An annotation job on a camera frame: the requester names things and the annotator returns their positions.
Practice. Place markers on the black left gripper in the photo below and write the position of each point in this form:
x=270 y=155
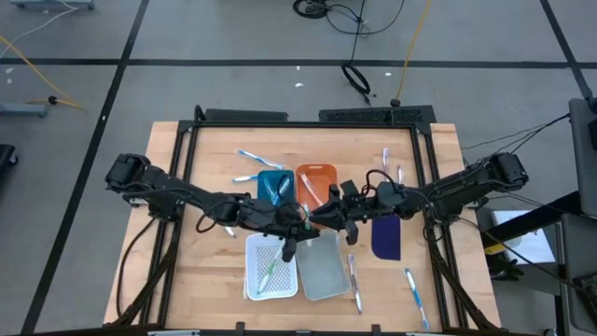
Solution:
x=261 y=217

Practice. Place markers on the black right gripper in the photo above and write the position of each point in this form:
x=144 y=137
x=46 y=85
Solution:
x=356 y=207

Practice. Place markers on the blue white toothbrush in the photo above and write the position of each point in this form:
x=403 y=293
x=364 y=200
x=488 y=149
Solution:
x=269 y=189
x=261 y=160
x=245 y=178
x=416 y=295
x=285 y=184

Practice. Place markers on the white perforated plastic basket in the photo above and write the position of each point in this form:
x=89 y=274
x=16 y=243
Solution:
x=254 y=242

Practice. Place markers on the grey plastic basket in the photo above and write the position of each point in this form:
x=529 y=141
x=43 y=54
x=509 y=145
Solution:
x=322 y=275

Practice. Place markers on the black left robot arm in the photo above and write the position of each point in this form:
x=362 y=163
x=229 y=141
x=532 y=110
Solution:
x=186 y=193

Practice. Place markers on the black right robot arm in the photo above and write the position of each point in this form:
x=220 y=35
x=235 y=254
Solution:
x=457 y=186

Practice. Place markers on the orange plastic basket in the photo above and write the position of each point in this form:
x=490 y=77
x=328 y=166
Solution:
x=326 y=177

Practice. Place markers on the teal plastic basket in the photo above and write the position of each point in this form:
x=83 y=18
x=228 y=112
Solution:
x=261 y=186

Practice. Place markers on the dark blue oval case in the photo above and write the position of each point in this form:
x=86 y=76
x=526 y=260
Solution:
x=386 y=238

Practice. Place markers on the black perforated box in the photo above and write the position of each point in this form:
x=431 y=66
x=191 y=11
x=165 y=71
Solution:
x=377 y=115

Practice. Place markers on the black flat box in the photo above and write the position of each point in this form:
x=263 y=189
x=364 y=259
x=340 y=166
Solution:
x=245 y=115

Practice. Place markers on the white box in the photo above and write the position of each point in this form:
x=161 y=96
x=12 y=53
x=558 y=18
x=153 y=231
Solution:
x=527 y=242

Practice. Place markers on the grey cart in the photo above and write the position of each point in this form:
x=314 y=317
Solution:
x=578 y=261

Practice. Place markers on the grey cabinet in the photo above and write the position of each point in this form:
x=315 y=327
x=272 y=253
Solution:
x=583 y=154

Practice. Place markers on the grey stand foot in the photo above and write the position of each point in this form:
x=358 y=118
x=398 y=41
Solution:
x=21 y=110

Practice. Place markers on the black caster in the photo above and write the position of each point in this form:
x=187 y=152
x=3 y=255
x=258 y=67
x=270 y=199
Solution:
x=5 y=156

